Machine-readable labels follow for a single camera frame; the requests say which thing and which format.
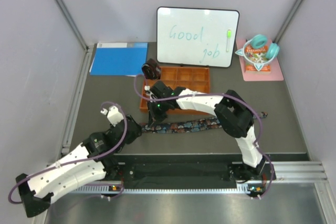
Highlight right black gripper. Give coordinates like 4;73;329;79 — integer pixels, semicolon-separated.
147;99;170;129

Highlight navy floral tie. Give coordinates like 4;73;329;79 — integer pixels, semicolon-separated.
141;112;268;134

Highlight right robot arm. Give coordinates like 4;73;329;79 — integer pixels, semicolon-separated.
144;81;266;180

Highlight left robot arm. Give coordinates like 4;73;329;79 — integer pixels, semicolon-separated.
16;115;142;218

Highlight rolled dark red tie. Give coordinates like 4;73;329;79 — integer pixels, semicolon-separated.
141;59;162;80

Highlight orange compartment tray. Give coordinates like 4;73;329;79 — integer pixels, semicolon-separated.
140;66;211;115

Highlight blue folder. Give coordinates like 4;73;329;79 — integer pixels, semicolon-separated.
89;42;148;76

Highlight white dry-erase board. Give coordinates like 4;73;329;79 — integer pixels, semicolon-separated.
156;7;240;68

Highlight green marker pen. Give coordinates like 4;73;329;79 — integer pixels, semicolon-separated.
226;29;232;52

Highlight orange book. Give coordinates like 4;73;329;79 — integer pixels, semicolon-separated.
244;44;271;74

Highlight pink mat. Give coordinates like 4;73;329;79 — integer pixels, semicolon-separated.
236;39;283;81

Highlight teal cat-ear headphones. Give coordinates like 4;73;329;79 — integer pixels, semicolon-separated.
235;35;280;73

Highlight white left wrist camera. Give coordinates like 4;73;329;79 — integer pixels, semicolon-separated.
100;105;124;127

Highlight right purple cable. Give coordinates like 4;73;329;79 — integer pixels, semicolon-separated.
134;74;276;200

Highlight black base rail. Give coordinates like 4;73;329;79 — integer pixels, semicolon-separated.
102;154;274;189

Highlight grey cable duct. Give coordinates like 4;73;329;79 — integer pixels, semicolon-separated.
70;180;262;195

